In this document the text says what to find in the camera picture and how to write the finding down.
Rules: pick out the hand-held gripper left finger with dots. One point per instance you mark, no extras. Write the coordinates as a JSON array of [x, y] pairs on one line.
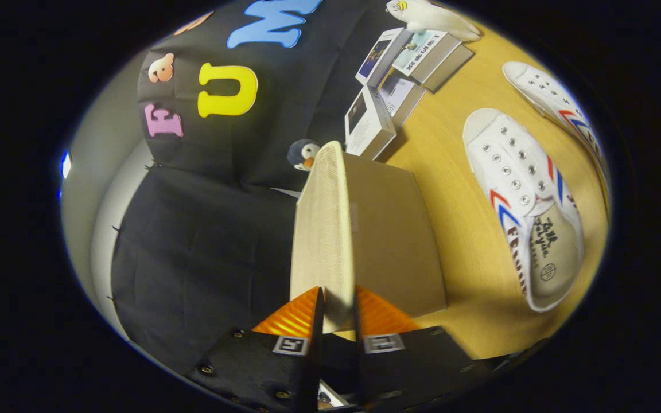
[[261, 367]]

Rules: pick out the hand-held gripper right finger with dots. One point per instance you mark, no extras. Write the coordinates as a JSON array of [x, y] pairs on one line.
[[411, 361]]

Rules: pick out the beige fabric storage box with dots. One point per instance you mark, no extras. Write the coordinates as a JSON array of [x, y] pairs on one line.
[[388, 241]]

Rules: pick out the white canvas shoe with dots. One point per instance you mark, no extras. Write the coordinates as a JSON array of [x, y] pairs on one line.
[[543, 92], [514, 166]]

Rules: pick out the grey penguin plush toy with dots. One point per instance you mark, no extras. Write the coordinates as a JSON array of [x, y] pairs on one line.
[[302, 152]]

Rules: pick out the book with dark portrait cover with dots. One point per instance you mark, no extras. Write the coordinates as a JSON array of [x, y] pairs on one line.
[[368, 123]]

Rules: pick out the white book with text cover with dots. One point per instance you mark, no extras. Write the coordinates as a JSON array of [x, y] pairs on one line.
[[399, 94]]

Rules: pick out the thick grey book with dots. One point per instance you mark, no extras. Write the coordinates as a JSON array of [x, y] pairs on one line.
[[451, 66]]

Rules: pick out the book with blue picture cover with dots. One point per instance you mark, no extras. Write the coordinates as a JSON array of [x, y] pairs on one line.
[[376, 57]]

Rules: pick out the book with teal cover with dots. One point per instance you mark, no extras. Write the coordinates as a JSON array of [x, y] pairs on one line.
[[425, 51]]

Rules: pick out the white duck plush toy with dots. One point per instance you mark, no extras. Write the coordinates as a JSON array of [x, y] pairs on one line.
[[434, 20]]

